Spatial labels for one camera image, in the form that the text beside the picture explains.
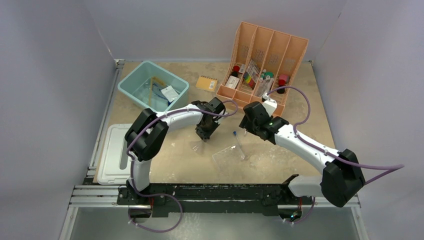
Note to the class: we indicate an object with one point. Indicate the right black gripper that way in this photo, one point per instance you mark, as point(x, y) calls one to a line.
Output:
point(246, 124)

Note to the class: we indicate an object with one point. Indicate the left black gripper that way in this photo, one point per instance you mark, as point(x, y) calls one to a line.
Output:
point(205, 135)

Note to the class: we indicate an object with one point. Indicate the clear plastic funnel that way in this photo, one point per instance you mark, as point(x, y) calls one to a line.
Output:
point(197, 146)

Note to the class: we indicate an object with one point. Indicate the blue-capped test tube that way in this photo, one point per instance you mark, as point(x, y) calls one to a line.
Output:
point(238, 140)

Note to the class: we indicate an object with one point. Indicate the clear plastic well plate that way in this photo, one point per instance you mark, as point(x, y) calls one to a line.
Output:
point(228, 157)

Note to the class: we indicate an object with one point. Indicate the white zip pouch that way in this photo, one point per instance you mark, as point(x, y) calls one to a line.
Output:
point(170, 93)

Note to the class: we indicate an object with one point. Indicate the amber rubber tube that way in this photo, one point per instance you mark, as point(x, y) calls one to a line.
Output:
point(154, 80)

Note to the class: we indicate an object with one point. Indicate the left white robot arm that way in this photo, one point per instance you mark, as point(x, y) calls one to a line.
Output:
point(146, 135)

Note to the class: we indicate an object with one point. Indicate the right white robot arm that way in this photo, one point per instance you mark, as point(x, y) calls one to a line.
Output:
point(340, 179)

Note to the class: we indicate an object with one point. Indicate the protractor ruler set pack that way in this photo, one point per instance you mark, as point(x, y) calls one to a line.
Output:
point(264, 86)

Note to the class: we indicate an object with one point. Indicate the yellow spiral notepad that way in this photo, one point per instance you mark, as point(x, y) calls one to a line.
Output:
point(206, 83)

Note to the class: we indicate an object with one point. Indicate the peach plastic desk organizer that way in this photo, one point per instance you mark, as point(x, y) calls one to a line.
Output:
point(259, 53)

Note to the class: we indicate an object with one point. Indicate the teal plastic bin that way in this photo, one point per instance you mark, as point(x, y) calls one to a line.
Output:
point(136, 87)

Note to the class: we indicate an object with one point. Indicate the white bin lid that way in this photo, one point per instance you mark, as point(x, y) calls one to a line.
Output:
point(114, 166)

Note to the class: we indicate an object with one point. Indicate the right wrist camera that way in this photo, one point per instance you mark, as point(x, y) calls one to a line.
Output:
point(270, 102)

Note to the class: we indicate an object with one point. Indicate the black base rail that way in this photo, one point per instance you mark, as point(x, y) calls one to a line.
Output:
point(165, 198)

